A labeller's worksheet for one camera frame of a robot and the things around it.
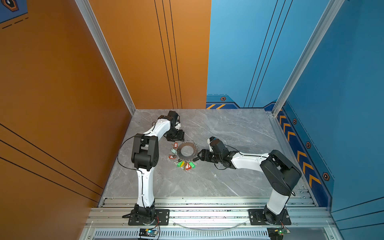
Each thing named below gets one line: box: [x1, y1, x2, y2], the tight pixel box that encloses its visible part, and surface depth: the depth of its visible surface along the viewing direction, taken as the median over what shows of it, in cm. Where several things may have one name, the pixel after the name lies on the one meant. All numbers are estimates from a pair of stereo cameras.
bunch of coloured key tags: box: [168, 142, 200, 171], surface depth 94 cm
